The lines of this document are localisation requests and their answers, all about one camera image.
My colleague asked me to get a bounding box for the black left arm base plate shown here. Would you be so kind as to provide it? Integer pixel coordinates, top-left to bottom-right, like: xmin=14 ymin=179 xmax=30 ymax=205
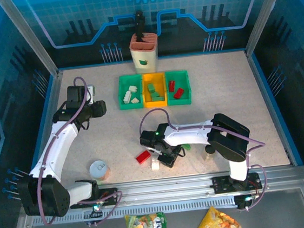
xmin=68 ymin=186 xmax=119 ymax=210

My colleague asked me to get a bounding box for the yellow snack bag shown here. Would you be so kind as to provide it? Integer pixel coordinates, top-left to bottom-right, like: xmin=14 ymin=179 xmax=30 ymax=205
xmin=190 ymin=203 xmax=242 ymax=228

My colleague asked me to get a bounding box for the slotted grey cable duct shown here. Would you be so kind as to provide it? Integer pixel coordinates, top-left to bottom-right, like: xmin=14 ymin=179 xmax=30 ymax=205
xmin=31 ymin=195 xmax=238 ymax=228

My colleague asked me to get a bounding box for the grey left camera bracket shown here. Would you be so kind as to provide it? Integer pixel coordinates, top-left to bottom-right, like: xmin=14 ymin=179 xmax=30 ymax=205
xmin=86 ymin=84 xmax=97 ymax=104

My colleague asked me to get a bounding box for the black knife handle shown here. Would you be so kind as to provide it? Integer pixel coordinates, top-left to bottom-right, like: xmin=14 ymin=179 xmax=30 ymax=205
xmin=133 ymin=9 xmax=147 ymax=43

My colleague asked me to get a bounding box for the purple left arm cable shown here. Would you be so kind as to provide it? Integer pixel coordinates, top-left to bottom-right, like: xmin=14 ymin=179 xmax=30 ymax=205
xmin=26 ymin=73 xmax=126 ymax=228

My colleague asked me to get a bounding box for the small bottle with black cap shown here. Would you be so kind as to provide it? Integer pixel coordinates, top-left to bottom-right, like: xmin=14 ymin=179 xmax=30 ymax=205
xmin=203 ymin=144 xmax=216 ymax=161

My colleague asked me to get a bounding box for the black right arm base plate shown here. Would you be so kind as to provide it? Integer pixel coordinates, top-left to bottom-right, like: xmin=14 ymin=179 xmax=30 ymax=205
xmin=212 ymin=171 xmax=263 ymax=194

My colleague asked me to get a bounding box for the yellow plastic bin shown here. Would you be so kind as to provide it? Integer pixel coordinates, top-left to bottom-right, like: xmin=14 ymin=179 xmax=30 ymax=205
xmin=140 ymin=71 xmax=170 ymax=109

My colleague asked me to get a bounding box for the green plastic bin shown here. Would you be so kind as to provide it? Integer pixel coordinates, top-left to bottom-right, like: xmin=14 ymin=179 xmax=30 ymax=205
xmin=163 ymin=69 xmax=192 ymax=107
xmin=116 ymin=73 xmax=146 ymax=111

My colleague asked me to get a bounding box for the aluminium frame rail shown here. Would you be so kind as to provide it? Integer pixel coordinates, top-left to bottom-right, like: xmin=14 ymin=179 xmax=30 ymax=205
xmin=18 ymin=164 xmax=304 ymax=216

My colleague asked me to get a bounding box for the small LED controller board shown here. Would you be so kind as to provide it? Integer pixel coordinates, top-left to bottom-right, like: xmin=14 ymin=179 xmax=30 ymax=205
xmin=234 ymin=192 xmax=261 ymax=211
xmin=91 ymin=198 xmax=110 ymax=212

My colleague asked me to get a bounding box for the tin can with pull tab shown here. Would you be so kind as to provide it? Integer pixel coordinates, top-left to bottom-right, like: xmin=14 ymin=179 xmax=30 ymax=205
xmin=88 ymin=158 xmax=112 ymax=183

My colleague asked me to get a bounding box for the aluminium frame post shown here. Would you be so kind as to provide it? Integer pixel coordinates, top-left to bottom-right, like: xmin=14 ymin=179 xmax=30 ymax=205
xmin=239 ymin=0 xmax=298 ymax=57
xmin=0 ymin=0 xmax=66 ymax=83

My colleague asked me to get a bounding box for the cream knife block pink top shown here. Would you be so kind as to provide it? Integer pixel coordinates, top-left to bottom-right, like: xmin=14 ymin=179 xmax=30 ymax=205
xmin=128 ymin=31 xmax=162 ymax=75

